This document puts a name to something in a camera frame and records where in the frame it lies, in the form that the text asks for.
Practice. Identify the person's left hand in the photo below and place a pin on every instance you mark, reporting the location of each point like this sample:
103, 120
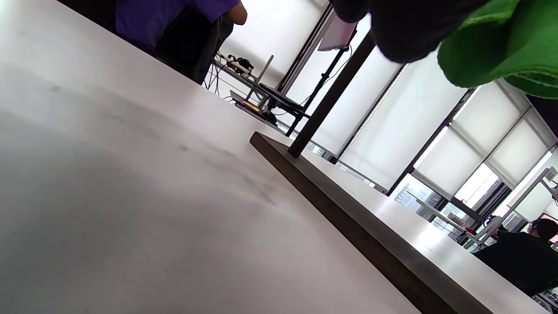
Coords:
401, 30

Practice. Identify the green square towel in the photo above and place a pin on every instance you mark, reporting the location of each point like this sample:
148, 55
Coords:
501, 52

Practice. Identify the dark metal desktop rack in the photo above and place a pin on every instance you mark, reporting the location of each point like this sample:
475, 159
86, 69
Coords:
331, 205

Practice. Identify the white desktop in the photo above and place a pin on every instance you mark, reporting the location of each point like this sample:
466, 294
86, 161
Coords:
130, 174

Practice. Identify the monitor on stand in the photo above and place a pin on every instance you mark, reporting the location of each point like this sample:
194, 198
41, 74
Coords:
336, 32

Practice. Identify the white roller blind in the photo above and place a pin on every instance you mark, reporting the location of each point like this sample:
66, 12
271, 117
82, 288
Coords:
362, 100
401, 126
475, 139

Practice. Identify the black mobile stand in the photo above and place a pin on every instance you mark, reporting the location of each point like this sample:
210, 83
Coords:
283, 101

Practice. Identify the black computer mouse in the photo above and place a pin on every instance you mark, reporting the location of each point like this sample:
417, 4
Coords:
269, 117

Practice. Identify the yellow notebook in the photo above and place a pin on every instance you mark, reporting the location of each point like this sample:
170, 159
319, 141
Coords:
251, 106

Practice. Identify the white power strip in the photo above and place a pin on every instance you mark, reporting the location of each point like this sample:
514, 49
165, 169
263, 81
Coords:
233, 64

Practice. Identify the black office chair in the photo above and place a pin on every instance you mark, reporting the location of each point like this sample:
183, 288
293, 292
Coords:
187, 52

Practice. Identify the white metal frame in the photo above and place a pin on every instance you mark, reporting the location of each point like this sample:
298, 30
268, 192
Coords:
514, 205

